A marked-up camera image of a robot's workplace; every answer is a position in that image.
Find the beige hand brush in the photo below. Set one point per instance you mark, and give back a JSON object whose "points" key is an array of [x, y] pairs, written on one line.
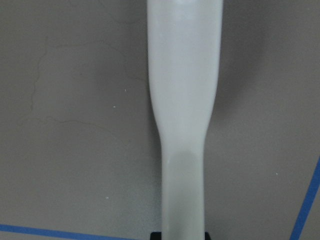
{"points": [[183, 44]]}

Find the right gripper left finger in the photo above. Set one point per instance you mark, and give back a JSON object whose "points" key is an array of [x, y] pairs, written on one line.
{"points": [[156, 235]]}

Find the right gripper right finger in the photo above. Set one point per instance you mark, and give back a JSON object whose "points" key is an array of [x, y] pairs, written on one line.
{"points": [[207, 236]]}

